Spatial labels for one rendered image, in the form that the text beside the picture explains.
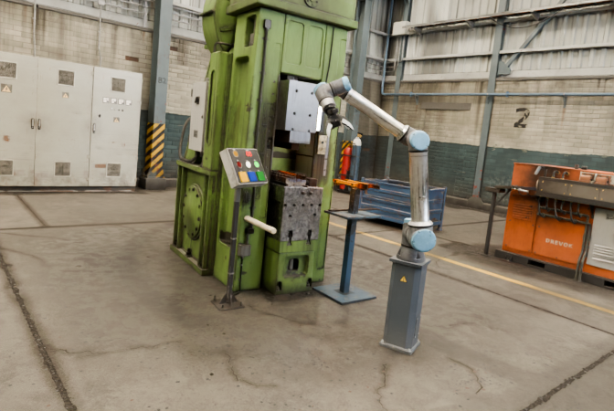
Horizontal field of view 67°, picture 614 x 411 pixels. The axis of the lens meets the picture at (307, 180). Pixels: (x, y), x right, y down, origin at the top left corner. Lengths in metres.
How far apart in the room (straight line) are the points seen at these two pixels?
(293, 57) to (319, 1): 0.52
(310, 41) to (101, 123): 5.21
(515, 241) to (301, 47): 3.87
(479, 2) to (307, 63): 8.63
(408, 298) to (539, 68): 8.57
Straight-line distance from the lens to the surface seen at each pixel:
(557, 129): 10.66
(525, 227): 6.41
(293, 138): 3.75
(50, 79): 8.34
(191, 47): 9.85
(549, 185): 6.12
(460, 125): 11.69
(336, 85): 2.79
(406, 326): 3.21
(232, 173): 3.27
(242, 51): 3.97
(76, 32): 9.16
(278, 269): 3.85
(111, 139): 8.58
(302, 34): 4.00
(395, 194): 7.37
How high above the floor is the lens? 1.36
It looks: 6 degrees down
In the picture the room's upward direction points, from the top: 6 degrees clockwise
